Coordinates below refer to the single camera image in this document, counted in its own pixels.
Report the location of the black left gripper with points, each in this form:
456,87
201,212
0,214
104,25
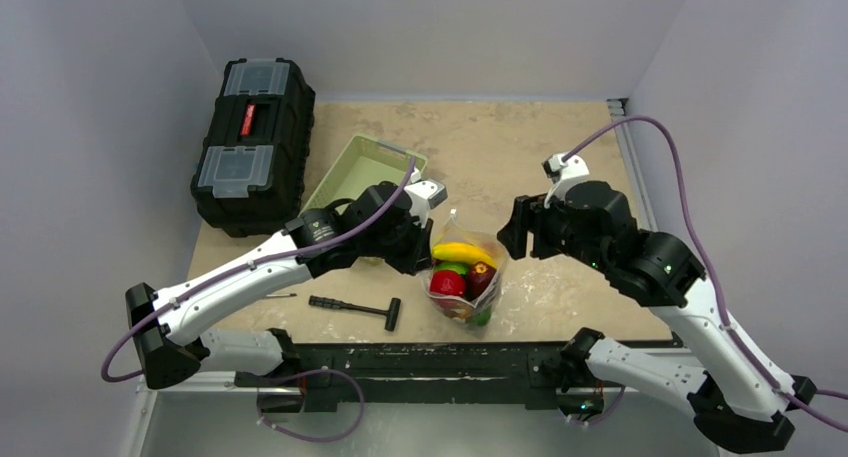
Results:
419,256

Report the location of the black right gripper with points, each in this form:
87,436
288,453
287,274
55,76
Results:
527,227

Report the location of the dark red apple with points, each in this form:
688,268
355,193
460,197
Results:
478,279

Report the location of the green watermelon toy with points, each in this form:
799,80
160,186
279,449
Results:
457,267

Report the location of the yellow banana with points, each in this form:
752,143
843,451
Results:
462,252

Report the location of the clear zip top bag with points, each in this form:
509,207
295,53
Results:
455,231

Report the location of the red tomato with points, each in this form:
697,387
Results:
448,283

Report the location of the pale green perforated basket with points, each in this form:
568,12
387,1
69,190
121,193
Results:
365,161

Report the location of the green bell pepper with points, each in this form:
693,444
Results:
480,318

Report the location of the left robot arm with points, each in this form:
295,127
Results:
174,330

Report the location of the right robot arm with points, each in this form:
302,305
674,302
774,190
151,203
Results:
736,397

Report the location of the black hammer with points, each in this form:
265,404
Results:
391,314

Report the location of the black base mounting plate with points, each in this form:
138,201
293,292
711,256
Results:
535,375

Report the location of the black plastic toolbox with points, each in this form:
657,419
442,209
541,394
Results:
250,178

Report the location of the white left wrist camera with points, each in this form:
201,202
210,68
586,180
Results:
425,196

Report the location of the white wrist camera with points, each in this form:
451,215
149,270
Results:
564,173
425,196

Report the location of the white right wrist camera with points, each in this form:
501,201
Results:
564,173

